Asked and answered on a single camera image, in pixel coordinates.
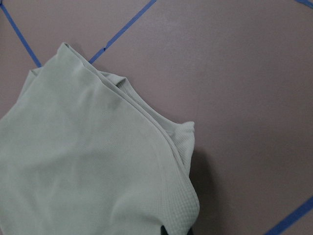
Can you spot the olive green long-sleeve shirt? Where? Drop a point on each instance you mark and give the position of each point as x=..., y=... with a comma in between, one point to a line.
x=81, y=153

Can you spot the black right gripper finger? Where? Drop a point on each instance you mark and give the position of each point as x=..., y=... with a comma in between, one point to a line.
x=163, y=231

